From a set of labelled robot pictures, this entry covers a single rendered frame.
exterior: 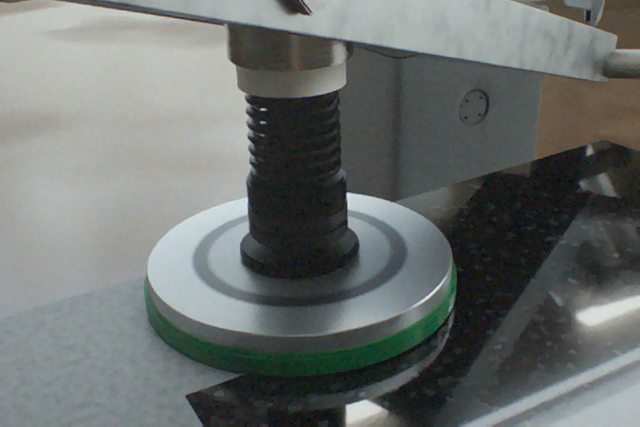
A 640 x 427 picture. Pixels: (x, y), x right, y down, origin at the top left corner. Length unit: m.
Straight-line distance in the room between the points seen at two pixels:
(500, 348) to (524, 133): 1.26
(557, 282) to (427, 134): 1.01
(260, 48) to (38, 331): 0.24
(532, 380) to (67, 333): 0.29
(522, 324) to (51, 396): 0.29
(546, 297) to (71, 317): 0.32
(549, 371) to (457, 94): 1.14
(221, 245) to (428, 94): 1.02
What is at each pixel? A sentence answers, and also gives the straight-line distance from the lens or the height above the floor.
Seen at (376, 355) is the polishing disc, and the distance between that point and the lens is 0.45.
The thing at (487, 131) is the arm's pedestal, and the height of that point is 0.60.
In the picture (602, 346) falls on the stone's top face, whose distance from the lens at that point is 0.49.
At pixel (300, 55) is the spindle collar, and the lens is 0.43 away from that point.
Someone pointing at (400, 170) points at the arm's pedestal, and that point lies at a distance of 1.52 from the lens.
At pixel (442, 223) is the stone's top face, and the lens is 0.62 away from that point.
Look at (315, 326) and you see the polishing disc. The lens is 0.44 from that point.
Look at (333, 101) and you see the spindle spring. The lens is 0.47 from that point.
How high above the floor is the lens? 1.11
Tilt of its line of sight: 23 degrees down
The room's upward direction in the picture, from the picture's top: 2 degrees counter-clockwise
